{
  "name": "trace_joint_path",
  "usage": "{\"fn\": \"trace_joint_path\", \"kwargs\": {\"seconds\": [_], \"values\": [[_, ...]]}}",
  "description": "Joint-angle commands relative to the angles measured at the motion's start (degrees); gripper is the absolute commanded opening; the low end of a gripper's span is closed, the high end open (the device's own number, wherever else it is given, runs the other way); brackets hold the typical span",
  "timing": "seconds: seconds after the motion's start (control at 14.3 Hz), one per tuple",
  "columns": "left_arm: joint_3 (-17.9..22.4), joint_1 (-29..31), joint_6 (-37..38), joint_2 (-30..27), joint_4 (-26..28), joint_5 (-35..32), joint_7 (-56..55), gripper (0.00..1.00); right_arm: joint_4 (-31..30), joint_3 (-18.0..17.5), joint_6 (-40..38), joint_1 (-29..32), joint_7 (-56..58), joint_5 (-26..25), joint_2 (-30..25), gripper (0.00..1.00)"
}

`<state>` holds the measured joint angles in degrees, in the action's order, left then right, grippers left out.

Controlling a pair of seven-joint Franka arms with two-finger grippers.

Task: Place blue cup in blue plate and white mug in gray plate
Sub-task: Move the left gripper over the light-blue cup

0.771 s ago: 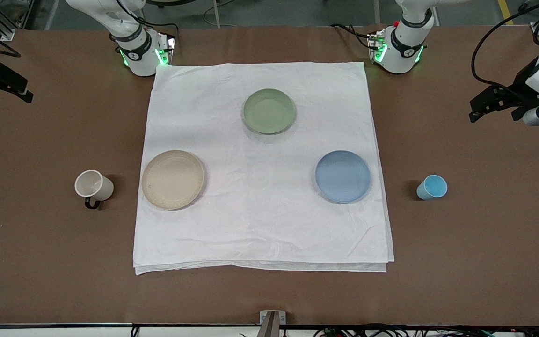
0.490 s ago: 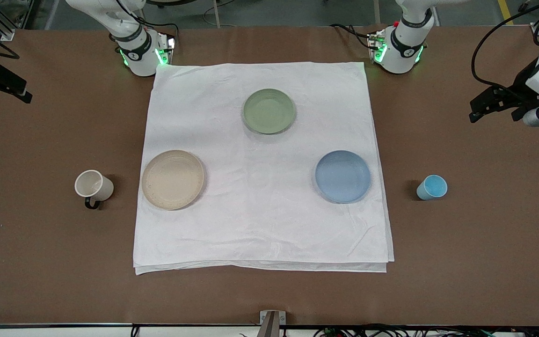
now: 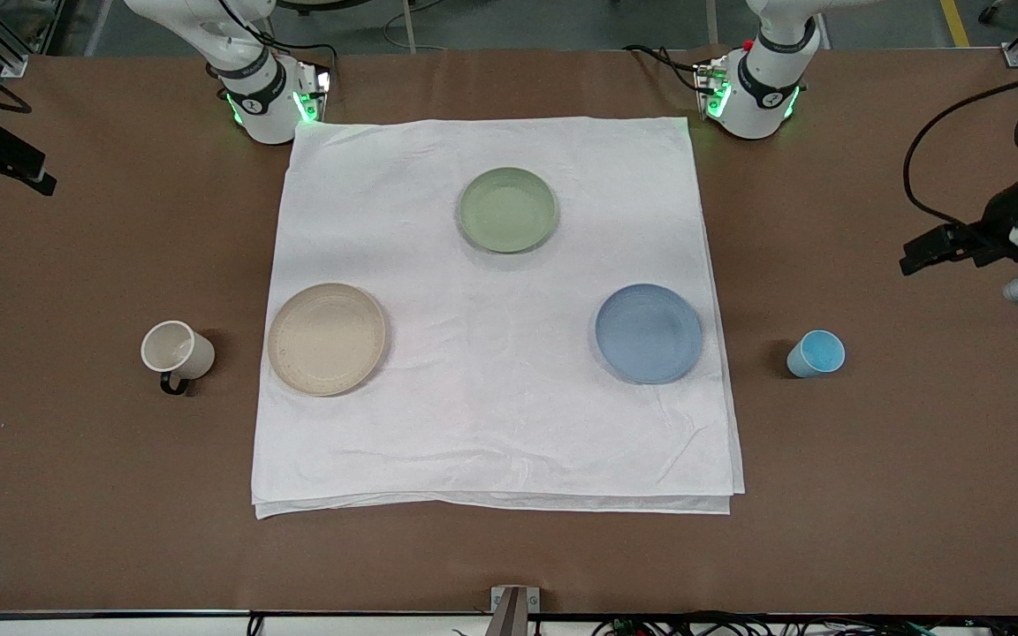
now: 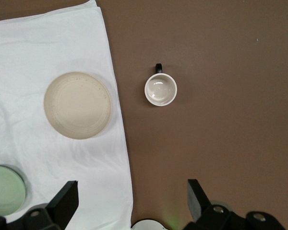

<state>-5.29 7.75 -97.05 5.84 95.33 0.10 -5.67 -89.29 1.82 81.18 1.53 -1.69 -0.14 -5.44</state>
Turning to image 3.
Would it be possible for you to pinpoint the blue cup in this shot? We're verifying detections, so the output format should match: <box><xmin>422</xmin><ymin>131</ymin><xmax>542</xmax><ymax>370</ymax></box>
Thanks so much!
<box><xmin>786</xmin><ymin>329</ymin><xmax>847</xmax><ymax>380</ymax></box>

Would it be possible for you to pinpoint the white mug with black handle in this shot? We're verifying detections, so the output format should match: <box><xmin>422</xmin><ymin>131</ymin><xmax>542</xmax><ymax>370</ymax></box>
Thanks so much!
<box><xmin>140</xmin><ymin>320</ymin><xmax>217</xmax><ymax>396</ymax></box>

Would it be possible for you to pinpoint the blue round plate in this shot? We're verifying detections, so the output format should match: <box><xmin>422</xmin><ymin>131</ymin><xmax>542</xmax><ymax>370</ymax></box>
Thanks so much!
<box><xmin>595</xmin><ymin>283</ymin><xmax>703</xmax><ymax>385</ymax></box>

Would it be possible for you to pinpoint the beige round plate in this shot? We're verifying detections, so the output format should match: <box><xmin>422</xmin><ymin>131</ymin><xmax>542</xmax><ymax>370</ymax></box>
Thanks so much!
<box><xmin>267</xmin><ymin>283</ymin><xmax>387</xmax><ymax>398</ymax></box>

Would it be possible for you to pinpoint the green round plate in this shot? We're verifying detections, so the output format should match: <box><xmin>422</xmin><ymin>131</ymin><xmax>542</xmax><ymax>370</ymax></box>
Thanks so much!
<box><xmin>457</xmin><ymin>166</ymin><xmax>559</xmax><ymax>254</ymax></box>

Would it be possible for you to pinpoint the white cloth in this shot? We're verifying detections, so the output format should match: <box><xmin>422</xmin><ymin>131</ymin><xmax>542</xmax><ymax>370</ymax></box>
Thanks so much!
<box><xmin>251</xmin><ymin>117</ymin><xmax>746</xmax><ymax>519</ymax></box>

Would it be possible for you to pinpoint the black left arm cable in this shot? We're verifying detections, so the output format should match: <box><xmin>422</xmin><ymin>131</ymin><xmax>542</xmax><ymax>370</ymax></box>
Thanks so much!
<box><xmin>904</xmin><ymin>69</ymin><xmax>1018</xmax><ymax>232</ymax></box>

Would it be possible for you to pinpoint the black base cable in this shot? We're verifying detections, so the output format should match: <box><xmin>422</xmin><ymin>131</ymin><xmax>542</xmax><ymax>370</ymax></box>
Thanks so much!
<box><xmin>209</xmin><ymin>0</ymin><xmax>339</xmax><ymax>82</ymax></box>
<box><xmin>622</xmin><ymin>44</ymin><xmax>706</xmax><ymax>95</ymax></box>

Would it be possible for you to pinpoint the black cable bundle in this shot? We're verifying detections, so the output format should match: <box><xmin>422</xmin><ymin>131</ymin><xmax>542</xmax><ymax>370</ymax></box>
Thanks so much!
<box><xmin>593</xmin><ymin>617</ymin><xmax>1018</xmax><ymax>636</ymax></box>

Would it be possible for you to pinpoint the grey metal camera bracket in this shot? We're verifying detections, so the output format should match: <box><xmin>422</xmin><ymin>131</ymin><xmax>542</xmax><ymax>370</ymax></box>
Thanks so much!
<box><xmin>490</xmin><ymin>586</ymin><xmax>542</xmax><ymax>636</ymax></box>

